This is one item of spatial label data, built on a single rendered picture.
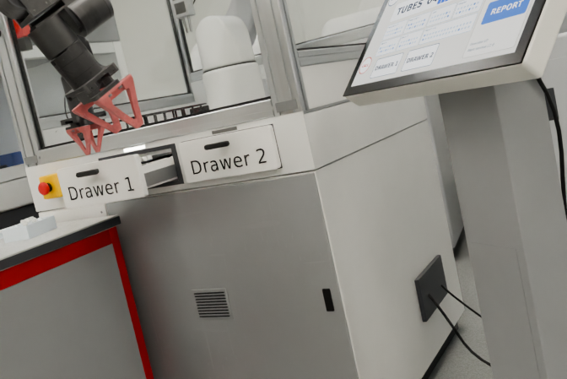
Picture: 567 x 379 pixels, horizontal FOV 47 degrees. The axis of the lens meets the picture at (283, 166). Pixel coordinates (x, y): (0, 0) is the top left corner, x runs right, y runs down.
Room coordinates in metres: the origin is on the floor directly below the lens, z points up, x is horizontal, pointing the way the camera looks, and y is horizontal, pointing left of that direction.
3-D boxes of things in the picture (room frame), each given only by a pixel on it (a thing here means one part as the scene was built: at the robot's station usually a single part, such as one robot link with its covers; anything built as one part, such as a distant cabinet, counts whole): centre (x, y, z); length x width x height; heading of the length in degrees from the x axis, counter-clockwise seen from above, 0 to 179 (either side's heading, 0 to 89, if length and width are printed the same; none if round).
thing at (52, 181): (2.00, 0.70, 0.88); 0.07 x 0.05 x 0.07; 60
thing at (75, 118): (1.68, 0.47, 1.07); 0.10 x 0.07 x 0.07; 150
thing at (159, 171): (1.91, 0.37, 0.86); 0.40 x 0.26 x 0.06; 150
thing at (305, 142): (2.25, 0.13, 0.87); 1.02 x 0.95 x 0.14; 60
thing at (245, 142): (1.69, 0.13, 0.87); 0.29 x 0.02 x 0.11; 60
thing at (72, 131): (1.68, 0.47, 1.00); 0.07 x 0.07 x 0.09; 60
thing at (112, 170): (1.73, 0.48, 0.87); 0.29 x 0.02 x 0.11; 60
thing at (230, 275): (2.24, 0.12, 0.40); 1.03 x 0.95 x 0.80; 60
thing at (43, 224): (1.85, 0.74, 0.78); 0.12 x 0.08 x 0.04; 161
